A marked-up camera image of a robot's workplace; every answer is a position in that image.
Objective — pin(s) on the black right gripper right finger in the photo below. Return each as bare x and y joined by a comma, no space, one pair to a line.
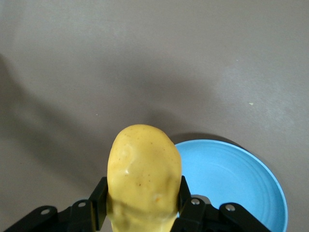
200,212

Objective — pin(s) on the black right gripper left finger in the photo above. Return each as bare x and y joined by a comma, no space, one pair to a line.
82,212

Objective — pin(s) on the yellow potato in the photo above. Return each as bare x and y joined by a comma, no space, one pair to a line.
142,174

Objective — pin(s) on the blue round plate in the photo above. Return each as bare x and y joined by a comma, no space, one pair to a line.
229,176

